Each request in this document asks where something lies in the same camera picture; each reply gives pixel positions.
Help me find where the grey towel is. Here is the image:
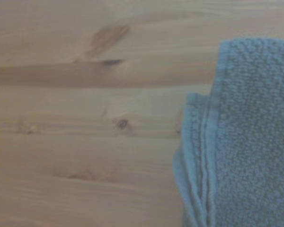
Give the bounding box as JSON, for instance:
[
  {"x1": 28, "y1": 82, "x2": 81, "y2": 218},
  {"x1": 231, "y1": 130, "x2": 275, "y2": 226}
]
[{"x1": 172, "y1": 36, "x2": 284, "y2": 227}]

